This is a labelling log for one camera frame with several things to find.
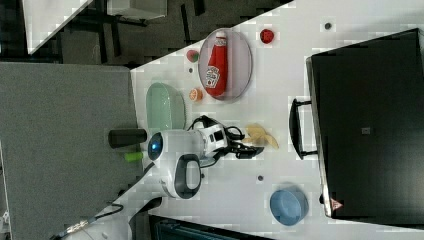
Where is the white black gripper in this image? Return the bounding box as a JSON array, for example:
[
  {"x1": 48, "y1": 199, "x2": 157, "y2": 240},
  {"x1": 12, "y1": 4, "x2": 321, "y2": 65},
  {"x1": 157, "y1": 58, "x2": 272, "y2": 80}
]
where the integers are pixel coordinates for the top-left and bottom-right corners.
[{"x1": 200, "y1": 124, "x2": 264, "y2": 159}]

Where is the yellow plush banana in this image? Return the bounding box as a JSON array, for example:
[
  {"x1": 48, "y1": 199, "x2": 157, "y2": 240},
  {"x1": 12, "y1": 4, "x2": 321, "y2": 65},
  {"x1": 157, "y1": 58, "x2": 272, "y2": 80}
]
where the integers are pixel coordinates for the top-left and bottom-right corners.
[{"x1": 242, "y1": 123, "x2": 279, "y2": 149}]

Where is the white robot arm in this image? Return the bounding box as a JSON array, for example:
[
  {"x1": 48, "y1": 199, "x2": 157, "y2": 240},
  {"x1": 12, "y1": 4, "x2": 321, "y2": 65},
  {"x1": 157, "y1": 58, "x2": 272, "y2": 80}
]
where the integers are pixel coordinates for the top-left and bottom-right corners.
[{"x1": 117, "y1": 123, "x2": 263, "y2": 221}]

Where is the red plush ketchup bottle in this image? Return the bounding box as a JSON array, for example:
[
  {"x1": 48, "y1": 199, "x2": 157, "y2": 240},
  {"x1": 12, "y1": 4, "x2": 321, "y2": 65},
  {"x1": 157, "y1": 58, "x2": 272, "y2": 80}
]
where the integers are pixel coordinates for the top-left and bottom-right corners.
[{"x1": 205, "y1": 31, "x2": 228, "y2": 97}]

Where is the orange slice toy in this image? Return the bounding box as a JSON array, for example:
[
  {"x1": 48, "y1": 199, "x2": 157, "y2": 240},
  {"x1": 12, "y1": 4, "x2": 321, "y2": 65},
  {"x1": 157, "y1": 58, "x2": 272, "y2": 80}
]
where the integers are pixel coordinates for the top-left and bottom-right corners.
[{"x1": 189, "y1": 88, "x2": 203, "y2": 102}]

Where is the blue bowl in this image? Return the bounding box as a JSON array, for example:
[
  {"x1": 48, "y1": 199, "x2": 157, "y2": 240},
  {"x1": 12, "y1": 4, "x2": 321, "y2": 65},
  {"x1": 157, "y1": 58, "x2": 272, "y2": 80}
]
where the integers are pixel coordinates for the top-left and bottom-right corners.
[{"x1": 269, "y1": 186, "x2": 309, "y2": 226}]

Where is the grey round plate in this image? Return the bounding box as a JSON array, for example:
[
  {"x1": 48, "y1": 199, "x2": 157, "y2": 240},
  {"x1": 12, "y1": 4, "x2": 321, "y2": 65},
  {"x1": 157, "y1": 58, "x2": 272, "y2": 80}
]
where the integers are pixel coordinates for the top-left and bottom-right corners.
[{"x1": 198, "y1": 28, "x2": 252, "y2": 101}]

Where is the green perforated colander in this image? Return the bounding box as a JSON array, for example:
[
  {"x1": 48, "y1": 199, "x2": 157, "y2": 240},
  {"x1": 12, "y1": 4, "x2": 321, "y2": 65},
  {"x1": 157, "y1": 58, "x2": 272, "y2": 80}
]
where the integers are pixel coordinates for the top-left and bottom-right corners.
[{"x1": 146, "y1": 82, "x2": 186, "y2": 133}]

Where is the light red plush strawberry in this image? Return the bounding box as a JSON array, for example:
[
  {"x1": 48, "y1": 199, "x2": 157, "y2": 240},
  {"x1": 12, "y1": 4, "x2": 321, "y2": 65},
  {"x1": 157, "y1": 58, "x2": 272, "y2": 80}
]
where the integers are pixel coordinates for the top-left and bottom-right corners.
[{"x1": 186, "y1": 50, "x2": 200, "y2": 63}]

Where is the dark red plush strawberry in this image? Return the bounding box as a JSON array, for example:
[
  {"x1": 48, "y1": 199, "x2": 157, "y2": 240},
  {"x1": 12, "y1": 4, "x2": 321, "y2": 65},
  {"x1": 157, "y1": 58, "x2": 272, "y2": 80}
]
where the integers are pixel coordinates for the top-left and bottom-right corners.
[{"x1": 260, "y1": 29, "x2": 274, "y2": 44}]

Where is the grey partition panel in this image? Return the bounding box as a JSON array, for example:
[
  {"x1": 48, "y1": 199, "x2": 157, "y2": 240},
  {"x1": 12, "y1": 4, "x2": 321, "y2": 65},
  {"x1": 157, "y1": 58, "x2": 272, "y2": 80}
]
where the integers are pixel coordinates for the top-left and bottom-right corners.
[{"x1": 0, "y1": 63, "x2": 142, "y2": 240}]

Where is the black cable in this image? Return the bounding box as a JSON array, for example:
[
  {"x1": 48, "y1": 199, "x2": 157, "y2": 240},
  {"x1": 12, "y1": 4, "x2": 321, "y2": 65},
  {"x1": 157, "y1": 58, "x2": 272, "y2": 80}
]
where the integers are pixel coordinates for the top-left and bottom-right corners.
[{"x1": 186, "y1": 114, "x2": 246, "y2": 169}]

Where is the black cylinder post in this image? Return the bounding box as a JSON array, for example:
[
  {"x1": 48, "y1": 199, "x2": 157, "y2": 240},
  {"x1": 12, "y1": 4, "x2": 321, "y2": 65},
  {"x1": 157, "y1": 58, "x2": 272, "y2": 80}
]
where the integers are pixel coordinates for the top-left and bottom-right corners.
[{"x1": 108, "y1": 129, "x2": 147, "y2": 149}]

